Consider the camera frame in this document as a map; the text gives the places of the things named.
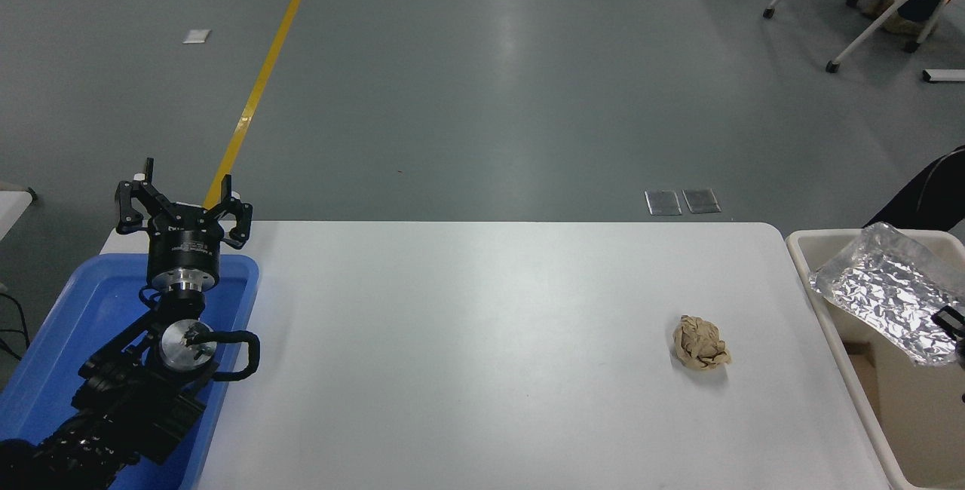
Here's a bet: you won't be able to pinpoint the crumpled tan paper ball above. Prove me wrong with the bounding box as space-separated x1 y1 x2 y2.
672 314 733 371

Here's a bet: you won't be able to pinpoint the foil plate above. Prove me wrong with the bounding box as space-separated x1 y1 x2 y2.
809 222 965 367

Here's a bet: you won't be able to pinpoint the large pale bin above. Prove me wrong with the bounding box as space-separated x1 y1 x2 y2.
786 228 965 490

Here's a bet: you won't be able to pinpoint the black floor cables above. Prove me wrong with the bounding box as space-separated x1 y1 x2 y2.
0 283 32 363

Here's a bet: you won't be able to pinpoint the metal floor plate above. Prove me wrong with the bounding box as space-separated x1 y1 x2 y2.
682 188 722 214
645 190 682 216

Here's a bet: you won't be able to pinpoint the small white side table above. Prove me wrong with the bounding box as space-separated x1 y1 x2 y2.
0 181 37 242

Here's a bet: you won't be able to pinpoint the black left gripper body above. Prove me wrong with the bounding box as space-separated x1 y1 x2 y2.
146 206 225 285

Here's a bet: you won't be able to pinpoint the white-framed wheeled chair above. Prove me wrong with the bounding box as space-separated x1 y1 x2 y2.
763 0 954 73

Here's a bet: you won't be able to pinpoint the blue plastic tray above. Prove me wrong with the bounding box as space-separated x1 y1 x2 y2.
0 253 261 490

